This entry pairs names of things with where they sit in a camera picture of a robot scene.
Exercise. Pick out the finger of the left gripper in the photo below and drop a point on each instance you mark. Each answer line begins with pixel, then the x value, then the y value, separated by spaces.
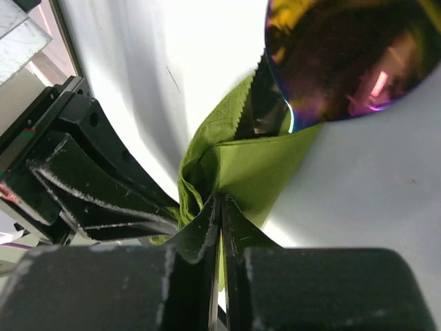
pixel 92 202
pixel 113 148

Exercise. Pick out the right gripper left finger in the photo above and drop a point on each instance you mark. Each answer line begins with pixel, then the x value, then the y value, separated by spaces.
pixel 173 286

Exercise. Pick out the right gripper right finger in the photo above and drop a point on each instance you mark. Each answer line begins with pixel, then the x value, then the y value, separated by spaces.
pixel 269 287

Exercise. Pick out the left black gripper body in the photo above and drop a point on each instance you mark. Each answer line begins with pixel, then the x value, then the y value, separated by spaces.
pixel 21 192

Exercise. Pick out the green paper napkin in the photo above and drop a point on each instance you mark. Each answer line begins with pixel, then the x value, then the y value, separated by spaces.
pixel 253 171

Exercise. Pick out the iridescent spoon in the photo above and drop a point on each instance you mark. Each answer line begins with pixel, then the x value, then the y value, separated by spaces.
pixel 335 60

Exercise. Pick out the aluminium front rail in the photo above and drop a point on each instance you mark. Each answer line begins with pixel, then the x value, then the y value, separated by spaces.
pixel 37 51

